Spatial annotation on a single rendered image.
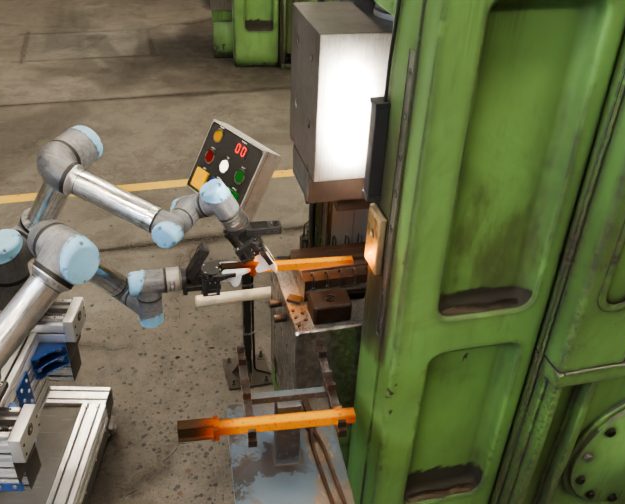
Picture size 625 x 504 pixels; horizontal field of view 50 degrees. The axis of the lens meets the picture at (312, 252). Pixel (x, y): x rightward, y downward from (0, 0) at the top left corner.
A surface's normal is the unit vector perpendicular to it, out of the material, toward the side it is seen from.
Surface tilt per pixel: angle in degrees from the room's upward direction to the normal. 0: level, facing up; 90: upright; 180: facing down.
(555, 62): 89
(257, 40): 90
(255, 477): 0
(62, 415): 0
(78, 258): 86
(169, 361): 0
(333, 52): 90
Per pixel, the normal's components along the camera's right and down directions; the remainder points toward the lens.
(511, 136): 0.25, 0.53
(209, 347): 0.04, -0.83
